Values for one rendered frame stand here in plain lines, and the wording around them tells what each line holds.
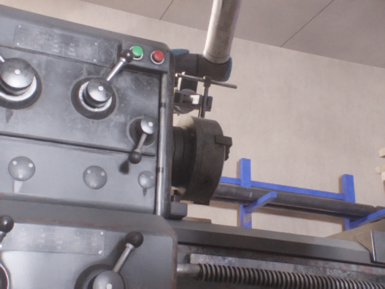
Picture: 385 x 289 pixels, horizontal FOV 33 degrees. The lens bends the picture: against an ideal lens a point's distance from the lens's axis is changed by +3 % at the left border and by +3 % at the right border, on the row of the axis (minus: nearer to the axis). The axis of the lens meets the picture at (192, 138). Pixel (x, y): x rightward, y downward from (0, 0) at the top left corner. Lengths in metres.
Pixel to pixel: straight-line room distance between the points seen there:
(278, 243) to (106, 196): 0.47
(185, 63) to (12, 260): 1.07
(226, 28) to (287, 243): 0.73
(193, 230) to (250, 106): 4.20
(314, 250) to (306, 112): 4.34
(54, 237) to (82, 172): 0.23
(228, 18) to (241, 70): 3.82
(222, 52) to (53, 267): 1.05
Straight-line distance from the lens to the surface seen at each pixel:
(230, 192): 4.94
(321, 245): 1.73
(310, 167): 5.83
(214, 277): 1.49
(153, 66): 1.61
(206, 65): 2.15
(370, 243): 1.81
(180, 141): 1.80
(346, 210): 5.47
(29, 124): 1.49
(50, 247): 1.31
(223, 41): 2.08
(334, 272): 1.74
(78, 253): 1.32
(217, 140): 1.79
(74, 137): 1.50
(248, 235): 1.63
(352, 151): 6.15
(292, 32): 5.93
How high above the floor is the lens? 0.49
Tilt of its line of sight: 20 degrees up
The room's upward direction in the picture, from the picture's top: 1 degrees clockwise
